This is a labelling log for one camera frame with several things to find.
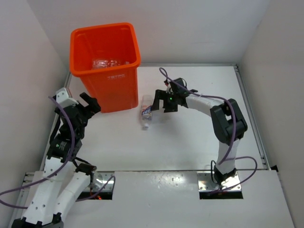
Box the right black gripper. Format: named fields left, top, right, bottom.
left=151, top=90, right=178, bottom=113

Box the clear bottle orange blue label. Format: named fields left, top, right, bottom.
left=140, top=95, right=153, bottom=130

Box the clear unlabelled bottle white cap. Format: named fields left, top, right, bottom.
left=92, top=58, right=130, bottom=69

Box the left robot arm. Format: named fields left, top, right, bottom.
left=12, top=87, right=101, bottom=228

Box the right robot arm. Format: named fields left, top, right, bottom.
left=151, top=78, right=248, bottom=184

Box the orange plastic bin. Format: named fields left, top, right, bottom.
left=69, top=22, right=141, bottom=113

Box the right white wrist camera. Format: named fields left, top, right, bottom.
left=164, top=80, right=173, bottom=94

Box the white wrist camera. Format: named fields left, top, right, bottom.
left=164, top=80, right=173, bottom=94
left=55, top=87, right=79, bottom=108

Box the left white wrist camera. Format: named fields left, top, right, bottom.
left=55, top=87, right=79, bottom=108

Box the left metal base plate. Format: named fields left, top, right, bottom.
left=82, top=171, right=115, bottom=193

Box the metal base plate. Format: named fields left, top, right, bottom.
left=197, top=171, right=242, bottom=193
left=82, top=171, right=115, bottom=193

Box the right aluminium frame rail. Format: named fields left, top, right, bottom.
left=233, top=65, right=278, bottom=173

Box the aluminium frame rail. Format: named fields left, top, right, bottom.
left=8, top=71, right=71, bottom=228
left=233, top=65, right=278, bottom=173

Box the left aluminium frame rail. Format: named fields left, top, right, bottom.
left=8, top=71, right=71, bottom=228

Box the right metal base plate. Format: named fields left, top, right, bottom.
left=197, top=171, right=242, bottom=193

